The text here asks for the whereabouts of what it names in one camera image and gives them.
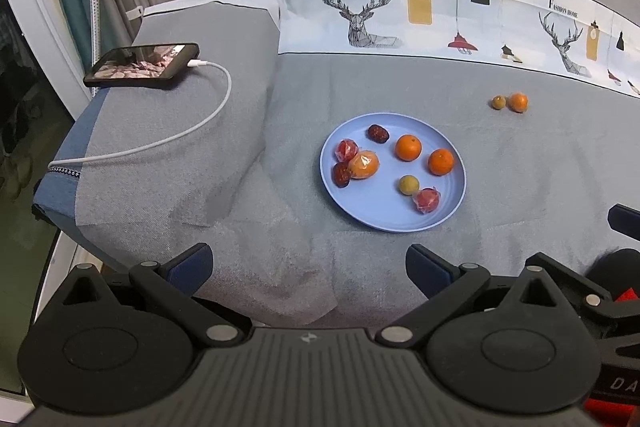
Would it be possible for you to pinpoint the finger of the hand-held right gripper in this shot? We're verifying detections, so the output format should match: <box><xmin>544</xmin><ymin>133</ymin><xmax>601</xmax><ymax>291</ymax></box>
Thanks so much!
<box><xmin>547</xmin><ymin>249</ymin><xmax>640</xmax><ymax>324</ymax></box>
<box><xmin>607</xmin><ymin>204</ymin><xmax>640</xmax><ymax>239</ymax></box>

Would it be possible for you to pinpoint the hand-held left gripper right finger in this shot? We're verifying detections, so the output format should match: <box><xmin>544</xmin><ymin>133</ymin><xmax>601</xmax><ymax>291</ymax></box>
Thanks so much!
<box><xmin>374</xmin><ymin>244</ymin><xmax>557</xmax><ymax>348</ymax></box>

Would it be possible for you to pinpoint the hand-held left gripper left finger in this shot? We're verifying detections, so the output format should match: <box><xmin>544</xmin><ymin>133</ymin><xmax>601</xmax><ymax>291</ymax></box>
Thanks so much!
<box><xmin>61</xmin><ymin>243</ymin><xmax>253</xmax><ymax>344</ymax></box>

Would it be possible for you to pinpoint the red candy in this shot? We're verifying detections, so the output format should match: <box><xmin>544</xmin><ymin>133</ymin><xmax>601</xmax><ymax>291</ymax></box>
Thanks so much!
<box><xmin>334</xmin><ymin>139</ymin><xmax>360</xmax><ymax>162</ymax></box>
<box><xmin>412</xmin><ymin>187</ymin><xmax>442</xmax><ymax>215</ymax></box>

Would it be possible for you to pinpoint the blue plastic plate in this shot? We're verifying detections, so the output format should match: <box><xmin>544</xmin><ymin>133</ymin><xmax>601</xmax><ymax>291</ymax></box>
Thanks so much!
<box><xmin>319</xmin><ymin>113</ymin><xmax>468</xmax><ymax>234</ymax></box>

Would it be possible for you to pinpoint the plastic-wrapped orange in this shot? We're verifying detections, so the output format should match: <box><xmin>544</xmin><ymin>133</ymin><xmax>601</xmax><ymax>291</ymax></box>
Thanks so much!
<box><xmin>347</xmin><ymin>150</ymin><xmax>381</xmax><ymax>180</ymax></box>

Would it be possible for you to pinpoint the grey printed bed sheet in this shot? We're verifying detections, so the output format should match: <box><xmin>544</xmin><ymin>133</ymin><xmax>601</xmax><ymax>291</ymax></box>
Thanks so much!
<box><xmin>75</xmin><ymin>0</ymin><xmax>640</xmax><ymax>328</ymax></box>

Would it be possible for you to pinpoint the grey pillow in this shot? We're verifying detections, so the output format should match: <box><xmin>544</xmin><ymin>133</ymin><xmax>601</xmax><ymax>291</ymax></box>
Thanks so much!
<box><xmin>31</xmin><ymin>0</ymin><xmax>283</xmax><ymax>248</ymax></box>

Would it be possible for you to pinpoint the black smartphone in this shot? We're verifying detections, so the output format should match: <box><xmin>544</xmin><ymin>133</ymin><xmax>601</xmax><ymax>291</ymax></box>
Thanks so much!
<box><xmin>82</xmin><ymin>42</ymin><xmax>201</xmax><ymax>90</ymax></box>

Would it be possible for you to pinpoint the white charging cable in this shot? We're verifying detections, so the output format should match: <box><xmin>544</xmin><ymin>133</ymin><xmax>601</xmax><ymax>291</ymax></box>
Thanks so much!
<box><xmin>48</xmin><ymin>59</ymin><xmax>232</xmax><ymax>178</ymax></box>

